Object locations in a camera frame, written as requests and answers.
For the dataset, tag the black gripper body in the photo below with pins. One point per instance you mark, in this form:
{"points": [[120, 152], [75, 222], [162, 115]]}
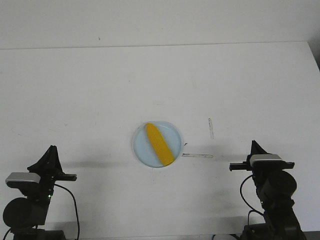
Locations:
{"points": [[261, 166], [48, 178]]}

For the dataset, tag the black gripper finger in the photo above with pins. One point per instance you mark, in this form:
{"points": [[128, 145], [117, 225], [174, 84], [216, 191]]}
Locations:
{"points": [[46, 162], [253, 147], [258, 150], [57, 160]]}

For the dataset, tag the light blue round plate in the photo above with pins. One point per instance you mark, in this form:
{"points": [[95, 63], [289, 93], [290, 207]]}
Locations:
{"points": [[143, 149]]}

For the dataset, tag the yellow corn cob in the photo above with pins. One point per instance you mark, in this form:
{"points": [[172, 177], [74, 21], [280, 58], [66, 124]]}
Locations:
{"points": [[159, 145]]}

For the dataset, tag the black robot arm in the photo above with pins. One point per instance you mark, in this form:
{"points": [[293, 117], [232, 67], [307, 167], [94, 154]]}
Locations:
{"points": [[24, 215], [274, 189]]}

